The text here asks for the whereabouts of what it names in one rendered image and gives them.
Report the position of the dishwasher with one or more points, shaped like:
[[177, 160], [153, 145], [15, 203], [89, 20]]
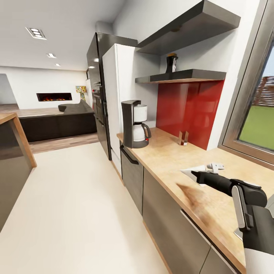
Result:
[[132, 175]]

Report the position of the bottle of coffee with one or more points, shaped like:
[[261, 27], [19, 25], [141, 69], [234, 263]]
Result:
[[171, 63]]

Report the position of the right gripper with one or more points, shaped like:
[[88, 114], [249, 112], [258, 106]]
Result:
[[206, 178]]

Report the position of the drop in sink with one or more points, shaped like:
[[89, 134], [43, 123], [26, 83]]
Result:
[[269, 206]]

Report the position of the paper coffee filter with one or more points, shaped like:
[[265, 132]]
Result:
[[196, 169]]

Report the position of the fridge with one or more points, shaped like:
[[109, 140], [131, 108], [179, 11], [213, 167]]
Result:
[[121, 66]]

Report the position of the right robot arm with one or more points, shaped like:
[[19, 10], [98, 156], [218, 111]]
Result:
[[254, 220]]

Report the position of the countertop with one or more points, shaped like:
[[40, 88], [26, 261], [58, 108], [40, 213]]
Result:
[[213, 211]]

